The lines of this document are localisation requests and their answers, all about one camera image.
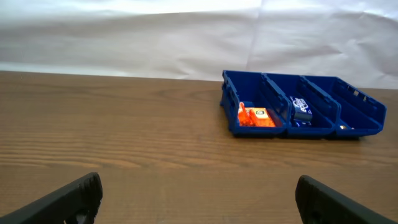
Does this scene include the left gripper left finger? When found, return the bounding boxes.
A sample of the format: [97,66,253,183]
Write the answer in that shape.
[0,172,103,224]

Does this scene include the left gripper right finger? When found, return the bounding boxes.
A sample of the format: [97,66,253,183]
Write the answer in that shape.
[294,174,398,224]

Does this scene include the orange candy box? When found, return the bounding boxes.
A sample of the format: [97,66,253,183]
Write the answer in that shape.
[248,106,277,128]
[237,101,251,126]

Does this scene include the blue tray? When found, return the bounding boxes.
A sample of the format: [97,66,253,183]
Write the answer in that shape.
[219,68,388,139]

